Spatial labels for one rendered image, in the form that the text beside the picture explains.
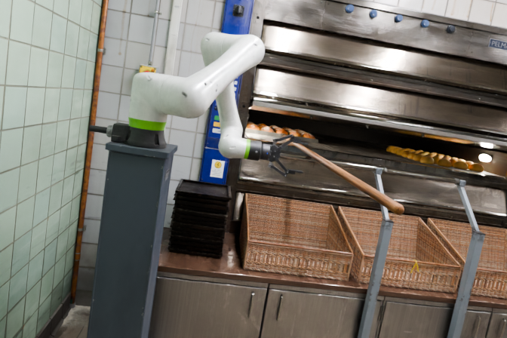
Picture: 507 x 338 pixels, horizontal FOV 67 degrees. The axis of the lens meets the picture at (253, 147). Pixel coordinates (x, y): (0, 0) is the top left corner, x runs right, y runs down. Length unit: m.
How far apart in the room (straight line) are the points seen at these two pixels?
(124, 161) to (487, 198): 2.36
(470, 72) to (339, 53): 0.85
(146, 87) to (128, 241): 0.52
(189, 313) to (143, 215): 0.81
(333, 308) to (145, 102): 1.39
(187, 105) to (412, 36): 1.73
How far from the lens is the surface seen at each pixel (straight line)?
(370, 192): 1.24
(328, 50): 2.39
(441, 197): 2.77
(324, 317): 2.12
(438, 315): 2.36
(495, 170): 3.17
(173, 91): 1.23
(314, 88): 2.36
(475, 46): 2.82
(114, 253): 1.41
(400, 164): 2.59
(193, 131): 2.30
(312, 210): 2.42
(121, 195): 1.35
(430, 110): 2.64
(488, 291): 2.52
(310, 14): 2.41
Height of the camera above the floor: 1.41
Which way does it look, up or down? 7 degrees down
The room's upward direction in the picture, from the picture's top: 9 degrees clockwise
